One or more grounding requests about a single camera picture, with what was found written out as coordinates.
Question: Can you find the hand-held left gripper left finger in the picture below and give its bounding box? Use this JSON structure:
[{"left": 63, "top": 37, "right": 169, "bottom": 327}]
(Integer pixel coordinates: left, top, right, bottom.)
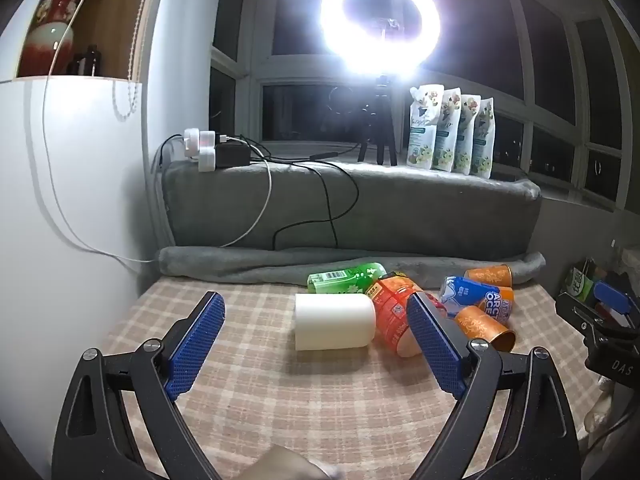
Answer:
[{"left": 52, "top": 291, "right": 226, "bottom": 480}]

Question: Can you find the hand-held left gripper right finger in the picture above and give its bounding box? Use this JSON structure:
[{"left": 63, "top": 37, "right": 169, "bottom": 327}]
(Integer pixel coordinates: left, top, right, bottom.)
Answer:
[{"left": 406, "top": 292, "right": 582, "bottom": 480}]

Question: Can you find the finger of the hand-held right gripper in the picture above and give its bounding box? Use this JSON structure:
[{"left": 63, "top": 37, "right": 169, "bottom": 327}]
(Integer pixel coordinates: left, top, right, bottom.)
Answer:
[
  {"left": 592, "top": 281, "right": 640, "bottom": 329},
  {"left": 555, "top": 292, "right": 610, "bottom": 347}
]

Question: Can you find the white cup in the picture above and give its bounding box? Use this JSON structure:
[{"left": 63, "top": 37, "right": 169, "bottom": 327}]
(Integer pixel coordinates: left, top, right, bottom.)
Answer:
[{"left": 294, "top": 293, "right": 377, "bottom": 352}]

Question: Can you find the green box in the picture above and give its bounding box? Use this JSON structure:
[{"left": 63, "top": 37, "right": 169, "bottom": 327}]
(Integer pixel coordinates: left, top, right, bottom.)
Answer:
[{"left": 565, "top": 265, "right": 596, "bottom": 304}]

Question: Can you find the rolled grey blanket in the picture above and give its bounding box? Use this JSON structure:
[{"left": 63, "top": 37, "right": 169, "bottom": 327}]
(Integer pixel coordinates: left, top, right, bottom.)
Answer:
[{"left": 156, "top": 246, "right": 547, "bottom": 289}]

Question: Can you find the green snack packet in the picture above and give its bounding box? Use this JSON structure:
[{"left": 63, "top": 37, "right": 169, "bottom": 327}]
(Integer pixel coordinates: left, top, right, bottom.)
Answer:
[{"left": 306, "top": 261, "right": 386, "bottom": 295}]

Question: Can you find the white cabinet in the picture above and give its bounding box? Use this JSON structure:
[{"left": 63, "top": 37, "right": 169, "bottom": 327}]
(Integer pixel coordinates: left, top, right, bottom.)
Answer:
[{"left": 0, "top": 0, "right": 173, "bottom": 480}]

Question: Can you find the beige checked mat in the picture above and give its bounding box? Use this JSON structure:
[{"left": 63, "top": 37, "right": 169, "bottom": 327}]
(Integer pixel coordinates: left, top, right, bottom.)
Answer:
[{"left": 100, "top": 277, "right": 601, "bottom": 480}]

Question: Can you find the grey folded blanket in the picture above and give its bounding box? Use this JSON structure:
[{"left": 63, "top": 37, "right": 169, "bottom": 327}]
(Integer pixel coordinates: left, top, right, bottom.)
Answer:
[{"left": 161, "top": 159, "right": 544, "bottom": 254}]

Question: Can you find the beige blurred object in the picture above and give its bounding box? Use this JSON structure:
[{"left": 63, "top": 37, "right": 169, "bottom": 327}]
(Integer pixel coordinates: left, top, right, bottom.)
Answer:
[{"left": 235, "top": 444, "right": 346, "bottom": 480}]

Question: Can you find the black charger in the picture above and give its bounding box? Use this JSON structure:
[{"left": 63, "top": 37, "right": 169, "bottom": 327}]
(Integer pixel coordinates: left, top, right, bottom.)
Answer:
[{"left": 215, "top": 144, "right": 251, "bottom": 167}]

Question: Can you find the white green refill pouch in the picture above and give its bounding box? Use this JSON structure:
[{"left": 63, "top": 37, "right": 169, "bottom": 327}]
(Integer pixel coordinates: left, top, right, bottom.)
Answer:
[
  {"left": 472, "top": 99, "right": 497, "bottom": 180},
  {"left": 406, "top": 85, "right": 444, "bottom": 170},
  {"left": 433, "top": 87, "right": 464, "bottom": 172},
  {"left": 455, "top": 94, "right": 481, "bottom": 176}
]

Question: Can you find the black tripod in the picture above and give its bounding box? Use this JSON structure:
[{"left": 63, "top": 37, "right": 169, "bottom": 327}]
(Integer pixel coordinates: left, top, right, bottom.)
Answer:
[{"left": 357, "top": 74, "right": 399, "bottom": 167}]

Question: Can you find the white framed window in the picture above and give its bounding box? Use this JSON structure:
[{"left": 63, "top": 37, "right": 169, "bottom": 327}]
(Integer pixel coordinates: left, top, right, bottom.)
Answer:
[{"left": 210, "top": 0, "right": 640, "bottom": 213}]

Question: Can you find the dark bottle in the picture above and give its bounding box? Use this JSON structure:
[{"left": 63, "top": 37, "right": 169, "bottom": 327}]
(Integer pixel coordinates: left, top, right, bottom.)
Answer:
[{"left": 74, "top": 45, "right": 104, "bottom": 77}]

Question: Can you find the red white vase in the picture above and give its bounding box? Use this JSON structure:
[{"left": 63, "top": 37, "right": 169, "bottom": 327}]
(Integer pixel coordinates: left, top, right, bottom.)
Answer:
[{"left": 20, "top": 0, "right": 89, "bottom": 78}]

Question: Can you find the black cable with inline switch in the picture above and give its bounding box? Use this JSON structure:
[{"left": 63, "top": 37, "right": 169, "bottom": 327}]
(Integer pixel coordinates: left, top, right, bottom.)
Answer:
[{"left": 250, "top": 145, "right": 367, "bottom": 162}]

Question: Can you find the white cable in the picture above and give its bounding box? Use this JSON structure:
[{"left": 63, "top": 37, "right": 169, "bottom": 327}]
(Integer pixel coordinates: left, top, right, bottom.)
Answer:
[{"left": 42, "top": 0, "right": 274, "bottom": 265}]

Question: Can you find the white bead cord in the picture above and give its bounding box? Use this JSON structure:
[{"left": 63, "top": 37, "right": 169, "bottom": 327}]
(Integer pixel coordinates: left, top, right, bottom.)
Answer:
[{"left": 112, "top": 0, "right": 161, "bottom": 122}]

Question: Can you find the ring light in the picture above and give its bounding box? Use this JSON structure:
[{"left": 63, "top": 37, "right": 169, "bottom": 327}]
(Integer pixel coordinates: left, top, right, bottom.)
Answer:
[{"left": 320, "top": 0, "right": 442, "bottom": 79}]

